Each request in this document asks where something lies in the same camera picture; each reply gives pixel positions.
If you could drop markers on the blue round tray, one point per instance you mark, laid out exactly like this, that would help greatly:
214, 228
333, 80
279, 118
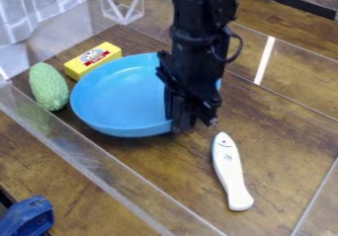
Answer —
119, 97

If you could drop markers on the white checkered curtain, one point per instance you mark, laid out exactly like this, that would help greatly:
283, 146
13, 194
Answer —
21, 15

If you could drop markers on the clear acrylic barrier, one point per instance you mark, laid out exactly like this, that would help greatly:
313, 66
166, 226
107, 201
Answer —
151, 186

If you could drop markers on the blue clamp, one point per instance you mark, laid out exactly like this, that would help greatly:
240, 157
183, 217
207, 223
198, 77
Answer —
28, 217

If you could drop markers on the yellow rectangular block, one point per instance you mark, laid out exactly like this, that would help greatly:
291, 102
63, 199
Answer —
91, 59

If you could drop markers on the green bumpy toy gourd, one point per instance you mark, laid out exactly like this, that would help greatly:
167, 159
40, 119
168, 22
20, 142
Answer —
48, 87

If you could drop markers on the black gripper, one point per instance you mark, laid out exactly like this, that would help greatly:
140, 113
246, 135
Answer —
190, 70

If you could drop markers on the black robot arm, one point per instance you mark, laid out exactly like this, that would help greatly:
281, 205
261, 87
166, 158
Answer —
202, 16

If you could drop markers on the white toy fish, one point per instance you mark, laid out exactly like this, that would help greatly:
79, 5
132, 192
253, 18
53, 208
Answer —
227, 166

